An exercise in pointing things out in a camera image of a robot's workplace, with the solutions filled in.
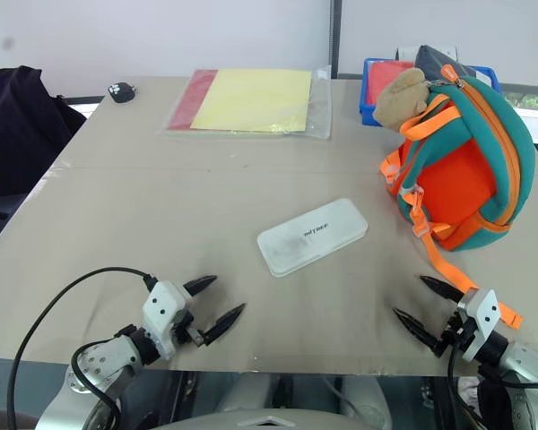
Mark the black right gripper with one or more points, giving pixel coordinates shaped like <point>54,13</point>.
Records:
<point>457,336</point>

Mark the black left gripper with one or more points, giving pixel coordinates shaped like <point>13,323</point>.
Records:
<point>186,329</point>

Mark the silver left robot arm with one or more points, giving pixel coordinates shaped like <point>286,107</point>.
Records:
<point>107,358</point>

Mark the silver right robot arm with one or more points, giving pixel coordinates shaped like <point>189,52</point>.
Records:
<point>526,372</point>

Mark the white pencil case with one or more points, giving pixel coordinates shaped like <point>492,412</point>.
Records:
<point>313,236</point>

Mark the teal and orange backpack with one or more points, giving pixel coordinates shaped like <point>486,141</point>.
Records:
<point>471,170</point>

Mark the silver robot torso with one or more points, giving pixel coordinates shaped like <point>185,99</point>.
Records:
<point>269,416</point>

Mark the blue plastic bin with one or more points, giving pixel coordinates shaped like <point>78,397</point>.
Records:
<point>367,114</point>

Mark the red paper sheet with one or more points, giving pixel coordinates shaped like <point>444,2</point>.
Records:
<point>193,98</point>

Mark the yellow paper sheet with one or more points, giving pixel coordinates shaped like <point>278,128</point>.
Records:
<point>255,98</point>

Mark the beige plush toy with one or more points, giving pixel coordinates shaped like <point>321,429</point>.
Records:
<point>399,100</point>

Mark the clear plastic folder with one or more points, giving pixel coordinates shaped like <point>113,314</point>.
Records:
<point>320,107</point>

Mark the black paw print pouch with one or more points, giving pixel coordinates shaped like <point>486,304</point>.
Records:
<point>122,92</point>

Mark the red sheet in bin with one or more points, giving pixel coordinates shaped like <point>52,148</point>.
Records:
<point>383,76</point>

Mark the grey fabric pouch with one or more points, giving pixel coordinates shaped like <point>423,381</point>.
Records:
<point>432,58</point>

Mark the black jacket on chair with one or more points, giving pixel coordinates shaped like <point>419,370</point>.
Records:
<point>18,130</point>

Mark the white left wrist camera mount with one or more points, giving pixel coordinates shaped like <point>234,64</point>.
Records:
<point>161,309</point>

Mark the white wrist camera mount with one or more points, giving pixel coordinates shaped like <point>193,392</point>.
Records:
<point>161,309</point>
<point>483,322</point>

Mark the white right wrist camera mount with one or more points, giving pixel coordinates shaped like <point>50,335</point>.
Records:
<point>483,322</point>

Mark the dark window frame post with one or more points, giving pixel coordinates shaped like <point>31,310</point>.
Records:
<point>335,36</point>

